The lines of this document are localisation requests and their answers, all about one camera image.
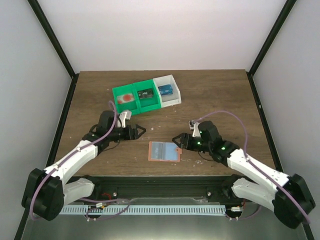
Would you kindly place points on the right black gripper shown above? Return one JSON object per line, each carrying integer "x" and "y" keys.
{"x": 187, "y": 137}

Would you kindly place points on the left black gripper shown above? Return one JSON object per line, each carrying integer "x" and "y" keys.
{"x": 134, "y": 135}

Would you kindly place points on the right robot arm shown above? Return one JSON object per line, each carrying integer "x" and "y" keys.
{"x": 288, "y": 197}

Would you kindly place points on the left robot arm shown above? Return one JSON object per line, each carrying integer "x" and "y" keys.
{"x": 91, "y": 145}

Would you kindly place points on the red white card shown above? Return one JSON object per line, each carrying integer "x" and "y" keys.
{"x": 125, "y": 98}

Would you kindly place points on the middle green bin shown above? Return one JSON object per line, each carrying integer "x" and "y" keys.
{"x": 149, "y": 104}

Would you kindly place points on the green bin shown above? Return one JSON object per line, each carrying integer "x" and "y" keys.
{"x": 134, "y": 107}
{"x": 149, "y": 104}

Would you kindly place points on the left green bin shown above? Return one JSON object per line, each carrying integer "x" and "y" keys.
{"x": 134, "y": 107}

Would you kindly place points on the white bin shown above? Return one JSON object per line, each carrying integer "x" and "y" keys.
{"x": 168, "y": 100}

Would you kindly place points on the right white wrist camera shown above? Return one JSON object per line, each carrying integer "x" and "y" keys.
{"x": 194, "y": 126}

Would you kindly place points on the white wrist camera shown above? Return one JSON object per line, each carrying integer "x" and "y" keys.
{"x": 123, "y": 117}
{"x": 194, "y": 126}

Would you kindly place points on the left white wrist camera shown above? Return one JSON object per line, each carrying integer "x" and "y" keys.
{"x": 123, "y": 117}

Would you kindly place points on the black aluminium front rail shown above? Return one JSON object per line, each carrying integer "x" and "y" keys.
{"x": 216, "y": 188}

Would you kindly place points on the light blue slotted cable duct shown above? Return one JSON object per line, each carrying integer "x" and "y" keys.
{"x": 198, "y": 210}

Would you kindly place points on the right black frame post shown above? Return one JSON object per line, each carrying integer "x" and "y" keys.
{"x": 280, "y": 20}

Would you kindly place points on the black frame post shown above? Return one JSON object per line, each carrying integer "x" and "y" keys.
{"x": 280, "y": 20}
{"x": 44, "y": 22}

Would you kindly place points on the left black frame post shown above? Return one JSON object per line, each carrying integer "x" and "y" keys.
{"x": 44, "y": 22}

